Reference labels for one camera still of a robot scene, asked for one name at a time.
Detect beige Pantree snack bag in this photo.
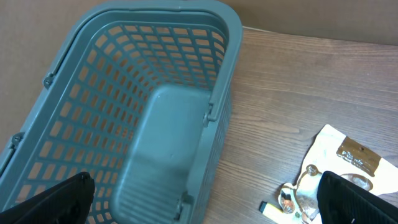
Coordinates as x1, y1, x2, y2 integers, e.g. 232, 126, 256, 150
278, 124, 397, 223

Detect dark grey plastic basket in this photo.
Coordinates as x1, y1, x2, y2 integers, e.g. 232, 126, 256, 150
1, 1, 243, 223

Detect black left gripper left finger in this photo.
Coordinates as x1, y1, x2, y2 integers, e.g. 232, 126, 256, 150
1, 172, 95, 224

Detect yellow and blue bar packet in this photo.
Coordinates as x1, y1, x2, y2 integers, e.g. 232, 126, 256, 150
259, 201, 284, 223

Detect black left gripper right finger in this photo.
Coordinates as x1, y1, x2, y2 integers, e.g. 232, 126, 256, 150
317, 171, 397, 224

